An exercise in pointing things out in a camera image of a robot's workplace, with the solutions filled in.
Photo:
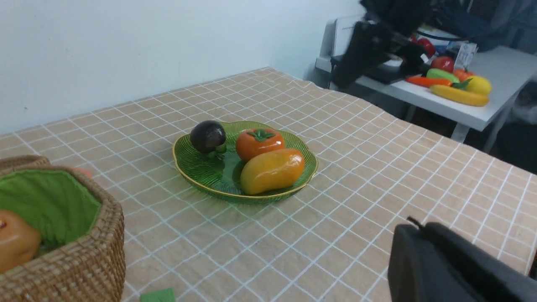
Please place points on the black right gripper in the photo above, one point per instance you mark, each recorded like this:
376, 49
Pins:
386, 23

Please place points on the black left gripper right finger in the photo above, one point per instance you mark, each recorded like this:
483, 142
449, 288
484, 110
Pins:
486, 278

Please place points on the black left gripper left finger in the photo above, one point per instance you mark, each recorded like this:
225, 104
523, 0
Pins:
428, 268

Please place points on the orange persimmon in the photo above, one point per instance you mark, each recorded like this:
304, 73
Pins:
256, 141

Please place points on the yellow orange mango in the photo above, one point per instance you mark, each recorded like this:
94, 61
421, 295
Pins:
273, 170

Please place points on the dark purple mangosteen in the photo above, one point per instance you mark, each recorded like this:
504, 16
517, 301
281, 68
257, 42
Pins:
208, 137

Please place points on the orange brown potato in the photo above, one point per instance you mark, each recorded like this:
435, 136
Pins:
19, 242

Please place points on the orange toy carrot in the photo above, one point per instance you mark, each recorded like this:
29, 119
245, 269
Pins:
428, 81

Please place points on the green toy cucumber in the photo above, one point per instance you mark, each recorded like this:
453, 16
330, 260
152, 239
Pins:
442, 74

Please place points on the red toy apple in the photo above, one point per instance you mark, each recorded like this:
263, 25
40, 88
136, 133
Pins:
445, 63

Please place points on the yellow toy banana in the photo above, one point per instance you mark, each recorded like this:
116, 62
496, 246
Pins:
460, 96

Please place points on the yellow toy lemon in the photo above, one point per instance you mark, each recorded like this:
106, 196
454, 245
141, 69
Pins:
479, 85

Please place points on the white side table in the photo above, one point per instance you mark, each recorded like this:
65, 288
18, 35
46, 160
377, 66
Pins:
508, 70

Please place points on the green glass leaf plate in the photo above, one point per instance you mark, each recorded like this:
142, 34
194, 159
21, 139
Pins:
220, 176

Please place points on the green foam cube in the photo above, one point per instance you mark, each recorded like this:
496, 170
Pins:
163, 295

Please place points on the woven wicker basket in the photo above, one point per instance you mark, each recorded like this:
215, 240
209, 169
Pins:
81, 256

